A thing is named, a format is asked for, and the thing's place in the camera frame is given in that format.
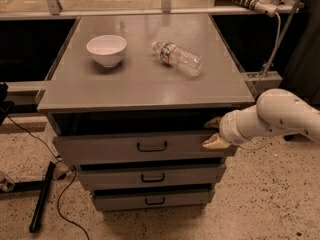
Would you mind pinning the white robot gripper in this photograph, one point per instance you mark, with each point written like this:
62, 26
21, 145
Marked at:
230, 128

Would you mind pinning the grey top drawer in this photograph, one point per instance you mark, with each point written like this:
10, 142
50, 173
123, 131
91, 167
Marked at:
136, 147

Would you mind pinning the grey drawer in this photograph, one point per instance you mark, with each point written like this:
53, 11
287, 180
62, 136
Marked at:
153, 199
136, 147
172, 175

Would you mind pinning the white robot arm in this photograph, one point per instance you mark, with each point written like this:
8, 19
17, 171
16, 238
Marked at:
277, 112

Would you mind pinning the grey bottom drawer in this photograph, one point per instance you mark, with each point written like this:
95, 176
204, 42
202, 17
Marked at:
153, 199

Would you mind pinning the grey drawer cabinet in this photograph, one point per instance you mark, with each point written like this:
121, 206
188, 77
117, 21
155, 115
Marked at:
142, 94

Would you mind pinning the grey middle drawer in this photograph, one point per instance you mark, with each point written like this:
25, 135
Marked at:
172, 175

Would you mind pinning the clear plastic water bottle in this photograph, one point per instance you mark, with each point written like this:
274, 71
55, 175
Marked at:
184, 60

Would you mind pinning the white ceramic bowl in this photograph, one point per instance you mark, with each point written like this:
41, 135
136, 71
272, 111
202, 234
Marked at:
107, 50

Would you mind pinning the white power strip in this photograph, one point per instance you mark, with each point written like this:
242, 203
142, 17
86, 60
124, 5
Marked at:
259, 6

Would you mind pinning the black metal floor bar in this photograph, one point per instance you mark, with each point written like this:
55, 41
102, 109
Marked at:
40, 186

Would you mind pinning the black device at left edge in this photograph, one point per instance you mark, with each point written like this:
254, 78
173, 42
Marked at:
5, 106

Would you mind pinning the small object on floor left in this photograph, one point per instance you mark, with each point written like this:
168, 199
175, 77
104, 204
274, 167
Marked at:
6, 183

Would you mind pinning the metal frame rail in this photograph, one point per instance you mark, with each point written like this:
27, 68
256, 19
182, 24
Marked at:
133, 12

